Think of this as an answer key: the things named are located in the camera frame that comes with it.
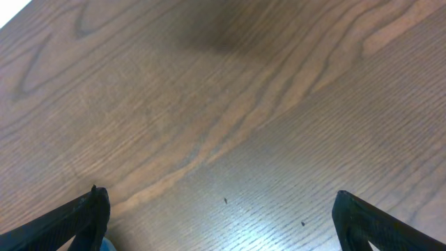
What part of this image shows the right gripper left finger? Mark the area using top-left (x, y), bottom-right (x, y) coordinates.
top-left (1, 186), bottom-right (111, 251)

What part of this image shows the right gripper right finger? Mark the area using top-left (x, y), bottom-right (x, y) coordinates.
top-left (332, 190), bottom-right (445, 251)

